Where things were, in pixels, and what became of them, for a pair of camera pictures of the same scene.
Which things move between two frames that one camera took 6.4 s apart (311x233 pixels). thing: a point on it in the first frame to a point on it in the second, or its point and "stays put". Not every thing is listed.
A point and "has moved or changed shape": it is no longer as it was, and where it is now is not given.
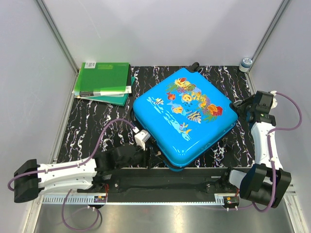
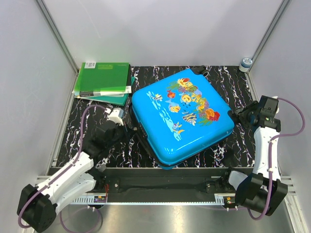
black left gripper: [149, 160] to [123, 129]
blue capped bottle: [245, 64] stays put
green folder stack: [94, 76] stays put
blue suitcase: [182, 116] has moved or changed shape
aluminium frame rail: [70, 59] stays put
